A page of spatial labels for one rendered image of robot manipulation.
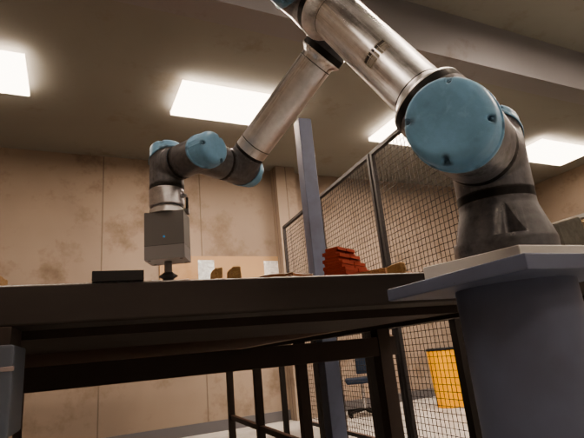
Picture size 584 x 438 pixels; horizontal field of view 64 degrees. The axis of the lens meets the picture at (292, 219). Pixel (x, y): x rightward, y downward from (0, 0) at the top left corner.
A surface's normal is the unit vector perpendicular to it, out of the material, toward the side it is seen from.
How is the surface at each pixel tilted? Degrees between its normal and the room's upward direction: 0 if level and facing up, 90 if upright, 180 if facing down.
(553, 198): 90
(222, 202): 90
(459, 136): 98
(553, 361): 90
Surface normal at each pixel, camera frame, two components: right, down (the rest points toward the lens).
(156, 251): 0.00, -0.28
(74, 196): 0.42, -0.29
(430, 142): -0.53, -0.05
